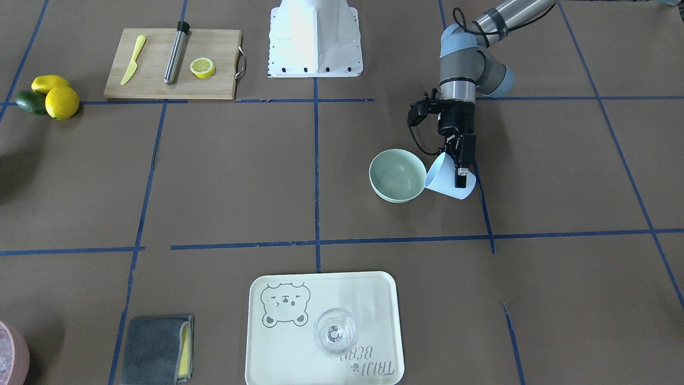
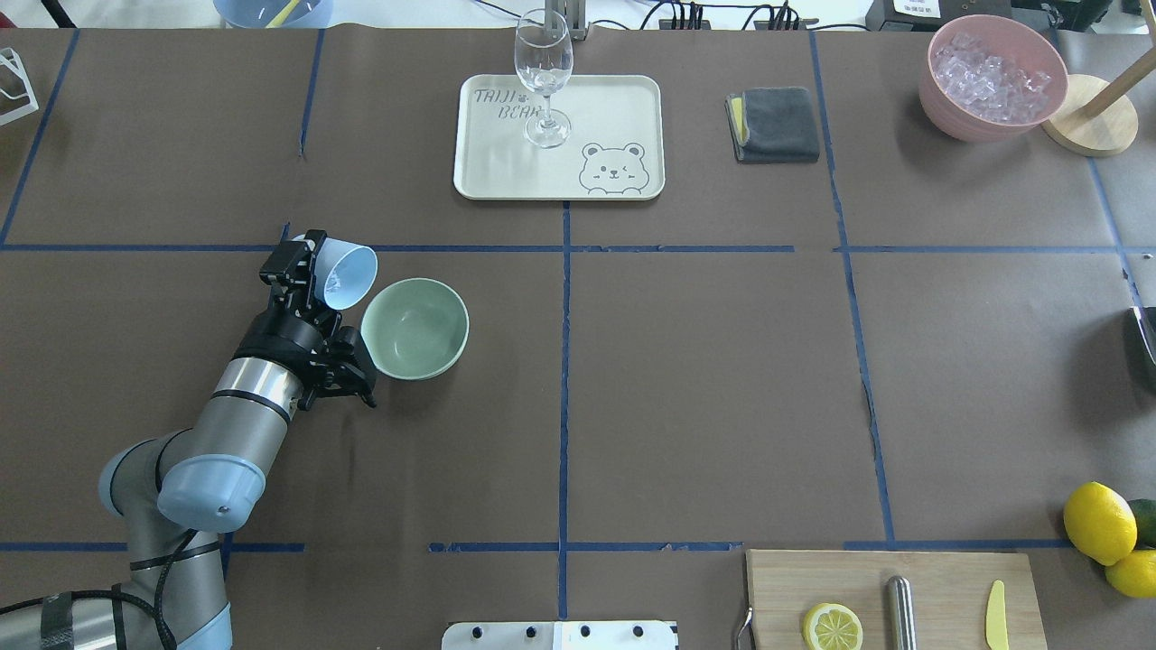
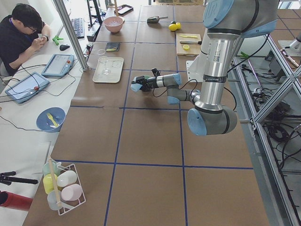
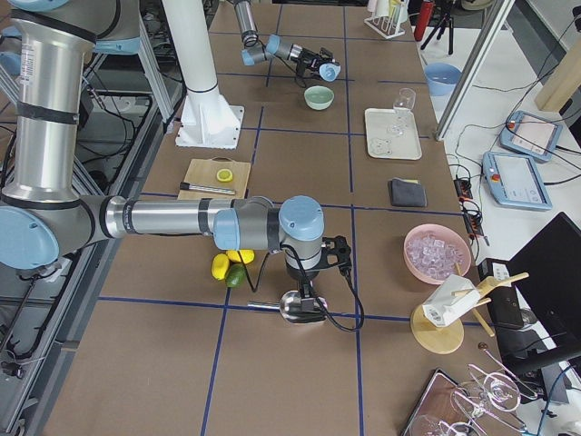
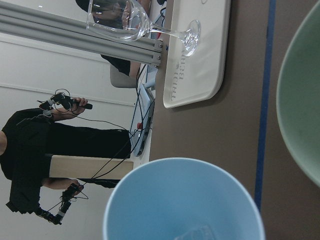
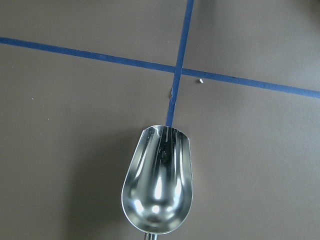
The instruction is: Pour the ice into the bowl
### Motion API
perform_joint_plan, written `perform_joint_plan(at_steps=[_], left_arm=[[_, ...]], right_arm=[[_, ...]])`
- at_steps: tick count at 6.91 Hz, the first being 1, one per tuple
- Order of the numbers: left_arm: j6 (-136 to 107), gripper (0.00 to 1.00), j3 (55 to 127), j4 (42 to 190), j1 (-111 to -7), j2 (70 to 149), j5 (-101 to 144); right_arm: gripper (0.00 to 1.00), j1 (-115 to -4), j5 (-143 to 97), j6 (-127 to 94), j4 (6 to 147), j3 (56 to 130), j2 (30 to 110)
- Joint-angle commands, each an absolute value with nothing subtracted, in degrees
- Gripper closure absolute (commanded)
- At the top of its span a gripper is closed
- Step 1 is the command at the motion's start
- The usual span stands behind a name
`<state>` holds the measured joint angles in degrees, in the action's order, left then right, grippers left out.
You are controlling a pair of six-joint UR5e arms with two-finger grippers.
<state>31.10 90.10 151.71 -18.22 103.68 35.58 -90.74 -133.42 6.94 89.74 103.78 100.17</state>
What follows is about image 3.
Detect light blue plastic cup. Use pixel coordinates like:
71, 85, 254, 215
130, 83, 143, 92

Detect white plastic cup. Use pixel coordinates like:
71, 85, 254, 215
56, 170, 77, 187

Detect cream serving tray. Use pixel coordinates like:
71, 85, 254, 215
92, 56, 124, 83

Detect yellow plastic knife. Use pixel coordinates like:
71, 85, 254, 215
180, 35, 198, 38

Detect seated person black shirt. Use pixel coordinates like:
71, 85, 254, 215
0, 3, 51, 77

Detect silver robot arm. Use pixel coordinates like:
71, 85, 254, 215
131, 0, 278, 136

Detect black handled metal knife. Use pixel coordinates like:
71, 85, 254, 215
179, 40, 202, 45

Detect pink plastic cup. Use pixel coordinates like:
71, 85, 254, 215
61, 184, 83, 201

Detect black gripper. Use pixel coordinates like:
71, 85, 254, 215
131, 76, 156, 92

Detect pale green plastic cup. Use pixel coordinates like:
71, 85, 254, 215
43, 160, 60, 176

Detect metal ice scoop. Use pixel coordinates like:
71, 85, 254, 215
147, 16, 168, 24

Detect dark grey folded cloth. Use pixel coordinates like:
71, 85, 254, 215
105, 42, 120, 52

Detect black keyboard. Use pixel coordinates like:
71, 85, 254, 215
71, 17, 85, 39

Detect yellow lemon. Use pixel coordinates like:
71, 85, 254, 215
168, 24, 178, 32
175, 22, 181, 30

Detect teach pendant tablet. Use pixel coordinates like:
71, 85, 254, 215
41, 54, 74, 78
5, 72, 50, 104

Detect white wire cup rack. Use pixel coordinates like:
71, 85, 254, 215
47, 158, 86, 216

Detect wooden cutting board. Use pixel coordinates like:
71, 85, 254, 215
176, 33, 202, 56

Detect pink bowl with ice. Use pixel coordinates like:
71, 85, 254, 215
103, 16, 125, 33

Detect black camera tripod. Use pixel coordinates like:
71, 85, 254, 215
0, 171, 38, 186

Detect yellow plastic fork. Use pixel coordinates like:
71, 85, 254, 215
47, 113, 58, 128

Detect near teach pendant tablet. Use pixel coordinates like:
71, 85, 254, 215
5, 72, 50, 104

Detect yellow lemon lower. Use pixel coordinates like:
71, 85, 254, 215
175, 22, 181, 30

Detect blue bowl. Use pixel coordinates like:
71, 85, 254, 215
36, 107, 66, 133

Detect far teach pendant tablet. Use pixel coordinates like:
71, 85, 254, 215
41, 54, 74, 78

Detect halved lemon slice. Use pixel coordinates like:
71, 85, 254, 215
182, 44, 190, 50

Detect yellow plastic cup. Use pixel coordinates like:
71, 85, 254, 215
43, 173, 54, 194

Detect aluminium frame post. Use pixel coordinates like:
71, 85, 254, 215
53, 0, 89, 72

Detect clear wine glass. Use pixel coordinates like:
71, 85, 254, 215
98, 56, 111, 75

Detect yellow lemon upper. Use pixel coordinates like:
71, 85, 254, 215
168, 24, 178, 32

